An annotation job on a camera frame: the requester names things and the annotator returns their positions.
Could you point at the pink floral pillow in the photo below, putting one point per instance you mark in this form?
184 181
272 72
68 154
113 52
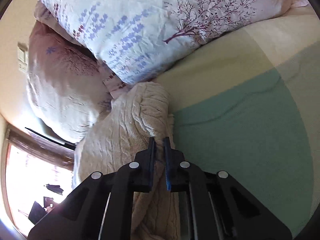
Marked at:
64 86
139 39

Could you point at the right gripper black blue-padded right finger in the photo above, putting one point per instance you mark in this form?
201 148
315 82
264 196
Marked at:
218 206

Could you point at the pastel patchwork bed sheet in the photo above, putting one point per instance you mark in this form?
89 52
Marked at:
248 103

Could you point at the pink floral right pillow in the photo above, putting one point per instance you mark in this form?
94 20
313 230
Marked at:
139 39

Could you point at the beige cable-knit sweater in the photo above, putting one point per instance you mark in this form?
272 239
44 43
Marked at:
114 141

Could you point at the white wall switch panel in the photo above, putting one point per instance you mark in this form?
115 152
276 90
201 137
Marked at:
23 57

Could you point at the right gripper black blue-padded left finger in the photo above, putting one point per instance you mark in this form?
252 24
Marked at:
101 206

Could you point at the pink floral left pillow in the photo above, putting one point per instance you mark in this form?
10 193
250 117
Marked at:
64 86

